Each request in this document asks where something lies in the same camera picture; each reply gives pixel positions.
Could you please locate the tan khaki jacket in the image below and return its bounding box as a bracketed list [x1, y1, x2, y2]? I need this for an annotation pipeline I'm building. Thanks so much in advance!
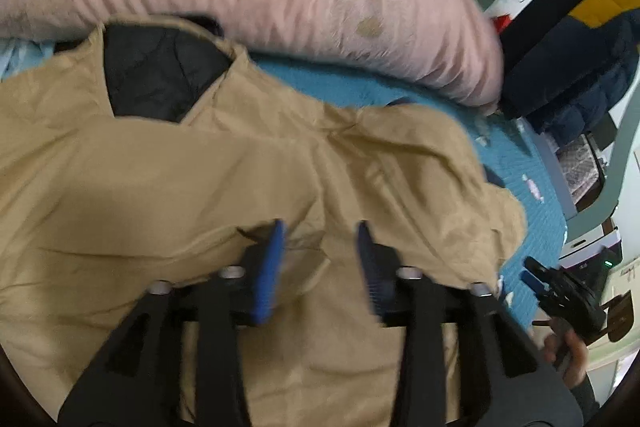
[1, 17, 526, 426]

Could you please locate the person's right hand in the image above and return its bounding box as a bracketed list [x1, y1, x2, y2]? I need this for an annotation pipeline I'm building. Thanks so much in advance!
[541, 329, 589, 389]

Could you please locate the pink patterned covered table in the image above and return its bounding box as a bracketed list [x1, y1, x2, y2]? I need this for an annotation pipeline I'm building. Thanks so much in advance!
[555, 134, 600, 205]

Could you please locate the navy and yellow puffer jacket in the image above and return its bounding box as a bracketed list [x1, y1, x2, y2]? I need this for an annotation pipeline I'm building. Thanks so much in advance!
[499, 0, 639, 147]

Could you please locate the mint green bed frame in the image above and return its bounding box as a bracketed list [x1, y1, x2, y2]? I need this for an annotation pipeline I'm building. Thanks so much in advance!
[565, 72, 639, 242]

